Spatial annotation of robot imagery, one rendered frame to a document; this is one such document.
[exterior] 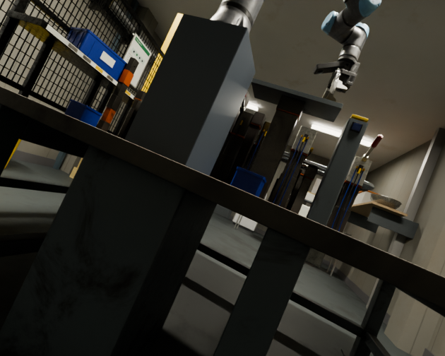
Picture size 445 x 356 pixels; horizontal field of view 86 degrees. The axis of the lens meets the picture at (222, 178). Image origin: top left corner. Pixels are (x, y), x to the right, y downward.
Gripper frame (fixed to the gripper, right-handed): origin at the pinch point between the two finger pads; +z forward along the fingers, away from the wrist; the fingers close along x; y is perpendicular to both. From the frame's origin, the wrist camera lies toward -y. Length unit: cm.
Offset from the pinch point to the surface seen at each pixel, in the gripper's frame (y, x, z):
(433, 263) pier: 177, 159, 31
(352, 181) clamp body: 25.3, 7.8, 24.4
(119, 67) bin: -112, 29, 8
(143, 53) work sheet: -127, 64, -20
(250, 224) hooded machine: 24, 559, 100
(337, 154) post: 11.3, -6.3, 20.4
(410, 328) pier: 179, 159, 97
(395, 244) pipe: 205, 269, 19
